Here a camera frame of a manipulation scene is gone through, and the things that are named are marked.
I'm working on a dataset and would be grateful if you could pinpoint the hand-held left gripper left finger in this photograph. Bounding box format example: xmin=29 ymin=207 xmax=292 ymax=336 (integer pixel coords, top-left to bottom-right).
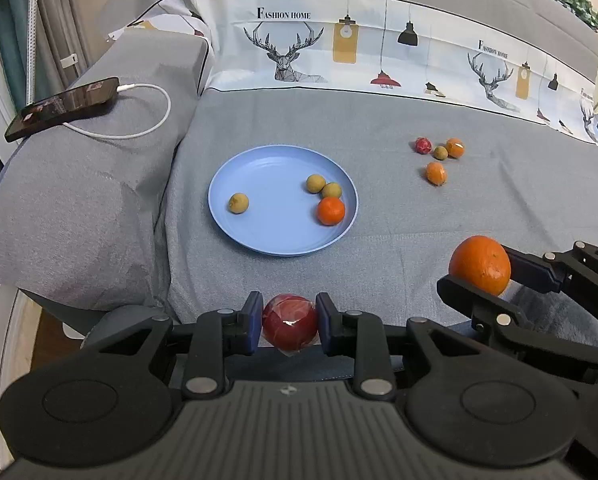
xmin=84 ymin=290 xmax=265 ymax=401

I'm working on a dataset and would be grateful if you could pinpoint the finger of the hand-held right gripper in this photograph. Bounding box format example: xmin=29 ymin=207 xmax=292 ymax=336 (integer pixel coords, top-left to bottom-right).
xmin=499 ymin=241 xmax=598 ymax=295
xmin=436 ymin=274 xmax=598 ymax=373

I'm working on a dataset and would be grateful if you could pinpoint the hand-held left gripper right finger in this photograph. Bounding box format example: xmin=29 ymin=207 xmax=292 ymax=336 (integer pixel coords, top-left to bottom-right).
xmin=315 ymin=291 xmax=496 ymax=401

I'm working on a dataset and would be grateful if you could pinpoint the blue plate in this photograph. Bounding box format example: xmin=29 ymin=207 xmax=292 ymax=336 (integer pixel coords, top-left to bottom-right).
xmin=208 ymin=145 xmax=360 ymax=259

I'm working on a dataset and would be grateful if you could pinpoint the grey bed sheet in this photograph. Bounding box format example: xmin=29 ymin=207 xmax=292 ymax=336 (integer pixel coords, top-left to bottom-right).
xmin=154 ymin=85 xmax=598 ymax=341

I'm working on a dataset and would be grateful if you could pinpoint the grey pillow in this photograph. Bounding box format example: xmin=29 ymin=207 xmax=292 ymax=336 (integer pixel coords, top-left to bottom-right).
xmin=0 ymin=27 xmax=215 ymax=311

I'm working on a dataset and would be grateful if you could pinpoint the black smartphone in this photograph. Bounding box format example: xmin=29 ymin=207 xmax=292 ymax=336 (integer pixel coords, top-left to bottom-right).
xmin=5 ymin=76 xmax=121 ymax=143

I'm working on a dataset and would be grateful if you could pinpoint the grey curtain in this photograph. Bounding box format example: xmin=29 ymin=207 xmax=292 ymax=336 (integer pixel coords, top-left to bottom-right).
xmin=36 ymin=0 xmax=97 ymax=96

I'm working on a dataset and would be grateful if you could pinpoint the white charging cable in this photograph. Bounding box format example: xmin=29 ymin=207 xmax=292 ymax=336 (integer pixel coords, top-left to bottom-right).
xmin=64 ymin=82 xmax=172 ymax=140

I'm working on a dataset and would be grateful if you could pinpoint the braided striped cord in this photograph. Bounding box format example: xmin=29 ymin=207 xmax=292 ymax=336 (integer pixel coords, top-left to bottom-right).
xmin=25 ymin=0 xmax=42 ymax=106

